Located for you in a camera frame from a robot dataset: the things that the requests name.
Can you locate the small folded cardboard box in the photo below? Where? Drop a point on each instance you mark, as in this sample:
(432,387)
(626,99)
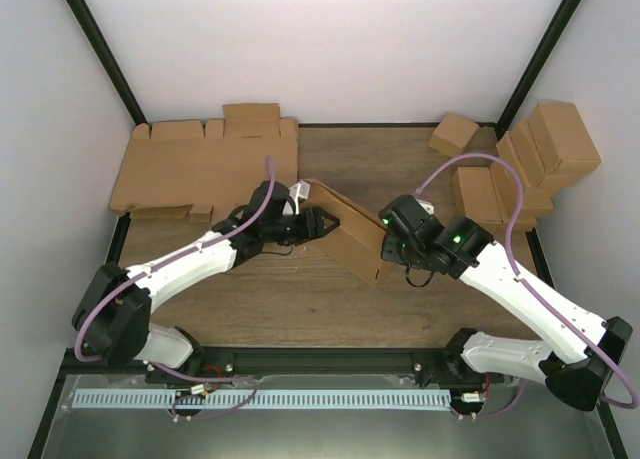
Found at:
(452,135)

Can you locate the left black frame post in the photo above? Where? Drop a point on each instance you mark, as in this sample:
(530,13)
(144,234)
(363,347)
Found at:
(100,46)

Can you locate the row of folded boxes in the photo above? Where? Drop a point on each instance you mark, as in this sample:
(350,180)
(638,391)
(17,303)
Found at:
(518,149)

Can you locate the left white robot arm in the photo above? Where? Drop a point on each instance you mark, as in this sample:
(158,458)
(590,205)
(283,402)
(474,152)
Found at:
(113,319)

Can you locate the folded box on table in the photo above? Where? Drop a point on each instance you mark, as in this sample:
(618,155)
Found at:
(475,197)

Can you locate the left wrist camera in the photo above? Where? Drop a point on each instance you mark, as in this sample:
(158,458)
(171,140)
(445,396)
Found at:
(297,195)

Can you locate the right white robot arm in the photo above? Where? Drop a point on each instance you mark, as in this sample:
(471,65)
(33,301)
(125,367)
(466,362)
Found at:
(576,351)

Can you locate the black frame post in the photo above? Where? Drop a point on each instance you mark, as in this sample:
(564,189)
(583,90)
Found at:
(546,45)
(100,46)

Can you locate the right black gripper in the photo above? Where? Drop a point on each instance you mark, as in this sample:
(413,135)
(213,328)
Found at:
(389,250)

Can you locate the light blue slotted cable duct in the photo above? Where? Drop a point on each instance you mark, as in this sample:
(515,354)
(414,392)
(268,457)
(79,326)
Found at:
(421,400)

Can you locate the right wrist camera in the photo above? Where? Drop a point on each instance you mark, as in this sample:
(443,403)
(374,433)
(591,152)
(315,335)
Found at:
(427,206)

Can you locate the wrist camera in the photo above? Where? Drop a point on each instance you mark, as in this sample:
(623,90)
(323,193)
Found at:
(427,206)
(297,195)

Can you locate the stack of flat cardboard blanks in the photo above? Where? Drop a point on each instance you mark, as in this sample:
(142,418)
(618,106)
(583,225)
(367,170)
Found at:
(202,170)

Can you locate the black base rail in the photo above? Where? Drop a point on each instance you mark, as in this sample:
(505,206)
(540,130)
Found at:
(310,361)

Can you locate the right black frame post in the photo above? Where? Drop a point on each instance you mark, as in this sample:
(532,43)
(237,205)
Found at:
(546,45)

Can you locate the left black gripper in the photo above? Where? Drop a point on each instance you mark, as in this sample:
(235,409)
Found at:
(316,223)

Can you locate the large folded cardboard box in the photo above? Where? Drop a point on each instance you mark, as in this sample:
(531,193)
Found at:
(565,146)

